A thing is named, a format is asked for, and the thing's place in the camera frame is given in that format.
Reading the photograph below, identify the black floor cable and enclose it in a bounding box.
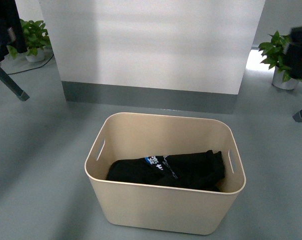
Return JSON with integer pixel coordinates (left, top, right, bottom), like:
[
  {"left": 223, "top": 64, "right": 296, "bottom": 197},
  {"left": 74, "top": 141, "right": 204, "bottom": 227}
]
[{"left": 0, "top": 51, "right": 55, "bottom": 79}]

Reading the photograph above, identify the left potted green plant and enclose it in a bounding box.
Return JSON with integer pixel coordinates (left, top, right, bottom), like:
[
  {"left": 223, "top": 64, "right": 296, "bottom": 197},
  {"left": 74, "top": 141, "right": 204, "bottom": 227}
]
[{"left": 20, "top": 19, "right": 51, "bottom": 63}]

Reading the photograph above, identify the black hanging garment left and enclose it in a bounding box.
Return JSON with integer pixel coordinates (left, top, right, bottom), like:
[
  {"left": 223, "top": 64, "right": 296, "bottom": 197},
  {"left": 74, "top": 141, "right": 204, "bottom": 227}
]
[{"left": 0, "top": 0, "right": 27, "bottom": 62}]

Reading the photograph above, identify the potted green plant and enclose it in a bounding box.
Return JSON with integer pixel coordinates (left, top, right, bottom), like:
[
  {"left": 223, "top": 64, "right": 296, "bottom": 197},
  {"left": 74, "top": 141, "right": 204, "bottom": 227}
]
[
  {"left": 258, "top": 31, "right": 302, "bottom": 91},
  {"left": 20, "top": 19, "right": 51, "bottom": 63}
]

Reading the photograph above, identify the left grey rack leg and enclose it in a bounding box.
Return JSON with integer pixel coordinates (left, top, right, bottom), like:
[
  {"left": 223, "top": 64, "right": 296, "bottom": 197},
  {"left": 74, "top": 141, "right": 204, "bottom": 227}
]
[{"left": 0, "top": 67, "right": 30, "bottom": 102}]

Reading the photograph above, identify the black printed garment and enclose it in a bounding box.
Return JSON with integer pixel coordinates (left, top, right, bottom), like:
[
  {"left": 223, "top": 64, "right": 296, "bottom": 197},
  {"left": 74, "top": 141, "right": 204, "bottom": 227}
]
[{"left": 106, "top": 150, "right": 225, "bottom": 192}]

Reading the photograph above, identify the right potted green plant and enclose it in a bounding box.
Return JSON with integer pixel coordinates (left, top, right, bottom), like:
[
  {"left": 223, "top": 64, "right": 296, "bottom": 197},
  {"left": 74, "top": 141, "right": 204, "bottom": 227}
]
[{"left": 258, "top": 31, "right": 302, "bottom": 91}]

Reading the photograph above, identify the beige plastic laundry hamper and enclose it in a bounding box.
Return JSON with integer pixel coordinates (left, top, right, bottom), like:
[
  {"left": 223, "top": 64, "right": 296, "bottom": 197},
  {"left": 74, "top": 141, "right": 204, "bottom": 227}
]
[{"left": 85, "top": 112, "right": 246, "bottom": 235}]

